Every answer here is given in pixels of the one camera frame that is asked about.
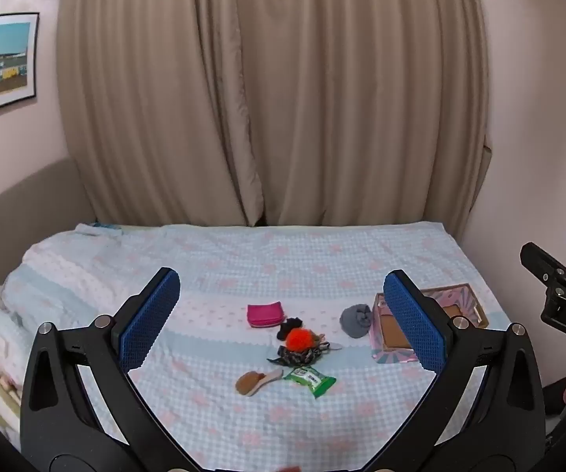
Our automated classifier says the pink zip pouch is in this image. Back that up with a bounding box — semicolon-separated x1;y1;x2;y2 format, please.
247;301;287;329

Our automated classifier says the orange pompom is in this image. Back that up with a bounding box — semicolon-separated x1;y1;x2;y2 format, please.
286;328;313;352

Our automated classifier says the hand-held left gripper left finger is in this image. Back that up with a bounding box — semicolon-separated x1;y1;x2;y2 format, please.
20;266;200;472

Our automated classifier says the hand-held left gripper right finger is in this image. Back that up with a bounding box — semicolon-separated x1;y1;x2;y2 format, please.
361;269;546;472

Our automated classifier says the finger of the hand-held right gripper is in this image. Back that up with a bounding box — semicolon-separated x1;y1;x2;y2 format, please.
520;242;566;283

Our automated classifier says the brown plush insole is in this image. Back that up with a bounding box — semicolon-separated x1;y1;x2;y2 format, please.
235;369;284;397

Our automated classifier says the grey rolled sock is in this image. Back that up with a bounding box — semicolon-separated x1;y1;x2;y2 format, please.
339;305;373;339

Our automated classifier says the checkered floral bed sheet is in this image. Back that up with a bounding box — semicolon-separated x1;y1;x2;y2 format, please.
5;221;507;472

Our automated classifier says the beige padded headboard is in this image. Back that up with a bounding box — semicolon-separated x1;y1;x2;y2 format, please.
0;156;98;340

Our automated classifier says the black white patterned scrunchie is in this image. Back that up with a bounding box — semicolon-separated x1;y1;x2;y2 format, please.
267;334;343;367

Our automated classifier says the white folded quilt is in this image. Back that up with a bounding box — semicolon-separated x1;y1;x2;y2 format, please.
0;223;133;355

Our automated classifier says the green snack packet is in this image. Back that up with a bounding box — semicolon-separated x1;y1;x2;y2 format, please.
283;366;337;399

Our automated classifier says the cardboard box with pink lining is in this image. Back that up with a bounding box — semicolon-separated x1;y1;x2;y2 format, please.
369;282;490;365

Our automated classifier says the beige curtain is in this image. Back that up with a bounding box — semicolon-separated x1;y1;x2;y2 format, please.
57;0;491;228

